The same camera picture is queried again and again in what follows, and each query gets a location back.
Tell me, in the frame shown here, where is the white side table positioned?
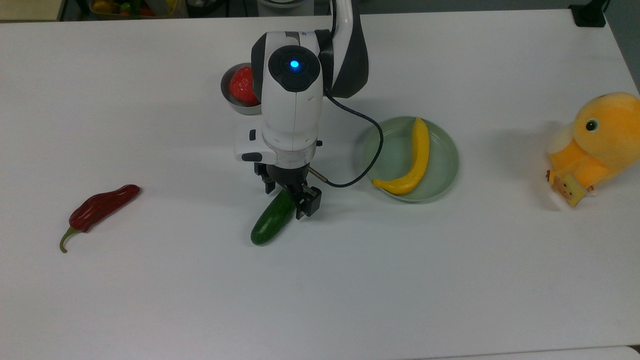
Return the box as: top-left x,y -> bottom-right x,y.
415,345 -> 640,360

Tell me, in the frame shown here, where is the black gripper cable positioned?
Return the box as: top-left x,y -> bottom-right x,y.
307,89 -> 385,189

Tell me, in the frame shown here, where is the black clamp base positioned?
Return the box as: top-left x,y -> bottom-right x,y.
569,0 -> 610,28

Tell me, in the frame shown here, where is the orange plush toy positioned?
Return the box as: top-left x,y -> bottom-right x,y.
545,92 -> 640,208

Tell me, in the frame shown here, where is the box of toy fruits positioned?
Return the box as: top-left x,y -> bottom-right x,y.
89,0 -> 187,20

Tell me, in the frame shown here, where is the yellow banana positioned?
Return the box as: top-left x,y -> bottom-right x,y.
372,117 -> 431,196

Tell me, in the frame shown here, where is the red strawberry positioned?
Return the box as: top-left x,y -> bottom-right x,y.
229,66 -> 261,107

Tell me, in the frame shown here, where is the pale green plate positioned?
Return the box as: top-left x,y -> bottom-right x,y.
362,116 -> 459,203

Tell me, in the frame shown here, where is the grey metal bowl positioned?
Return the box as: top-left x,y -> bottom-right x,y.
220,62 -> 263,116

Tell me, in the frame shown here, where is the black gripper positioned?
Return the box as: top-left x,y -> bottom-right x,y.
254,162 -> 322,221

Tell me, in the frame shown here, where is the green cucumber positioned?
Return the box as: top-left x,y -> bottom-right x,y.
250,189 -> 297,246

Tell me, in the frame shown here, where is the red chili pepper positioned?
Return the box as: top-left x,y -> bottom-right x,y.
59,184 -> 141,254

